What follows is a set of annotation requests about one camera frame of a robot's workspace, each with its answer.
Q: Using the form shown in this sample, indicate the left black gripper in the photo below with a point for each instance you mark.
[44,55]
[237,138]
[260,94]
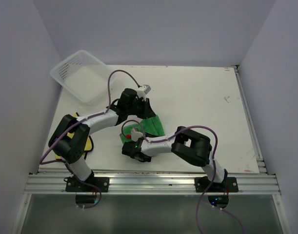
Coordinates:
[147,111]

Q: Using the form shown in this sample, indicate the green microfiber towel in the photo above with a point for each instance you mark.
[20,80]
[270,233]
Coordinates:
[152,126]

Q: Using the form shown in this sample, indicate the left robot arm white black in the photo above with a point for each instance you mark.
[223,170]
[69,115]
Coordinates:
[69,139]

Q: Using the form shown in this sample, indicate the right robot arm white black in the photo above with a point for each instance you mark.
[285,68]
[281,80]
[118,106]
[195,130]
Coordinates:
[196,145]

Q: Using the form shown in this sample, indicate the yellow microfiber towel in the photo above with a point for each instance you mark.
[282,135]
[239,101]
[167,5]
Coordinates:
[89,146]

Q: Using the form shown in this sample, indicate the white plastic basket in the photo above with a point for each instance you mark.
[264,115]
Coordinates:
[83,76]

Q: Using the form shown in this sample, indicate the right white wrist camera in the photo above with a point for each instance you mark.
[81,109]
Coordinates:
[134,135]

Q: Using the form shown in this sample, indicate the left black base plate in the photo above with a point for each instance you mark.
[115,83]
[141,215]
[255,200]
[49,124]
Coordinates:
[96,184]

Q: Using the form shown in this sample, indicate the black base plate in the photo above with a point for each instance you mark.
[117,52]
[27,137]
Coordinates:
[96,184]
[214,184]

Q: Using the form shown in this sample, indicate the aluminium mounting rail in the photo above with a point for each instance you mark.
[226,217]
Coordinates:
[51,181]

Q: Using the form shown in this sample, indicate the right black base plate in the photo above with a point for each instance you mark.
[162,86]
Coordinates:
[214,184]

